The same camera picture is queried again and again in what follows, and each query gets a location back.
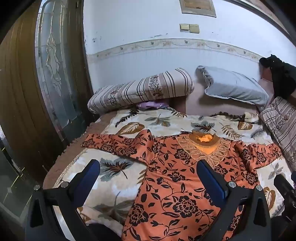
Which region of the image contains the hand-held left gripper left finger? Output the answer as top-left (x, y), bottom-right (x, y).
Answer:
top-left (25, 159), bottom-right (101, 241)

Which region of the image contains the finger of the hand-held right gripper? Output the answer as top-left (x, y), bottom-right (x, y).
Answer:
top-left (273, 174), bottom-right (293, 197)

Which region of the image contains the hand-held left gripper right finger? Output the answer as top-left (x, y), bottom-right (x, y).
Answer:
top-left (196, 159), bottom-right (271, 241)

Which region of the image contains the orange floral blouse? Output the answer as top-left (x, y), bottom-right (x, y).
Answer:
top-left (80, 129), bottom-right (283, 241)

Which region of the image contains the leaf print blanket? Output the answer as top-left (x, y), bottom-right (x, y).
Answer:
top-left (43, 107), bottom-right (289, 237)

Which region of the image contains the striped floral pillow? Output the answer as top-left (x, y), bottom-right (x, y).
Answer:
top-left (87, 68), bottom-right (195, 114)
top-left (258, 96), bottom-right (296, 171)

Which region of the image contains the purple cloth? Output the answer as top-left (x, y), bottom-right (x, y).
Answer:
top-left (136, 100), bottom-right (170, 110)

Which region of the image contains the grey ruffled pillow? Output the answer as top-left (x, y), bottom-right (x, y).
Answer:
top-left (195, 65), bottom-right (270, 109)

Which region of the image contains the black cloth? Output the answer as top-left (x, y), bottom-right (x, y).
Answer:
top-left (259, 54), bottom-right (296, 100)

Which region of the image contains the wooden headboard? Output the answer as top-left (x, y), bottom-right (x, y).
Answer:
top-left (259, 64), bottom-right (277, 81)

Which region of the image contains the framed wall plaque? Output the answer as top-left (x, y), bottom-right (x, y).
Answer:
top-left (179, 0), bottom-right (217, 18)

